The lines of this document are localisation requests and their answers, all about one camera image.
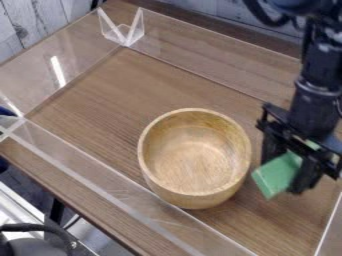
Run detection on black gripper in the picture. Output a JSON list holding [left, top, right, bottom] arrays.
[[256, 78, 342, 194]]

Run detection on green rectangular block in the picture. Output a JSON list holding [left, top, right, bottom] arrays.
[[249, 139, 324, 201]]

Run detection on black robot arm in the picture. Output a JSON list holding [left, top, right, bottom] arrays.
[[241, 0, 342, 197]]

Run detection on brown wooden bowl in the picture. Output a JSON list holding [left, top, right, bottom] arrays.
[[136, 108, 252, 209]]

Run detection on clear acrylic tray walls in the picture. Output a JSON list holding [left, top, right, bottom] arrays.
[[0, 3, 342, 256]]

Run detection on black table leg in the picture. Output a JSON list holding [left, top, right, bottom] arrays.
[[49, 199, 65, 225]]

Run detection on grey metal bracket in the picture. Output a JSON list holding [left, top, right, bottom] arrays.
[[44, 226, 98, 256]]

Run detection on black cable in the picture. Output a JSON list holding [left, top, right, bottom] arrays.
[[0, 223, 77, 256]]

